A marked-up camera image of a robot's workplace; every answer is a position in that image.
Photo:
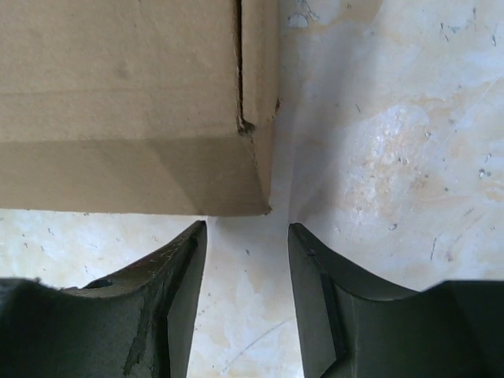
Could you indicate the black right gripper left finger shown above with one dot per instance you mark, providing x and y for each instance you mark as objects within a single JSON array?
[{"x": 136, "y": 322}]

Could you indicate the brown cardboard box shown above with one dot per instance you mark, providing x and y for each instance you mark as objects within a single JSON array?
[{"x": 158, "y": 107}]

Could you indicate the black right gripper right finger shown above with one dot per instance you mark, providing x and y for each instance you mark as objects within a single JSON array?
[{"x": 353, "y": 323}]

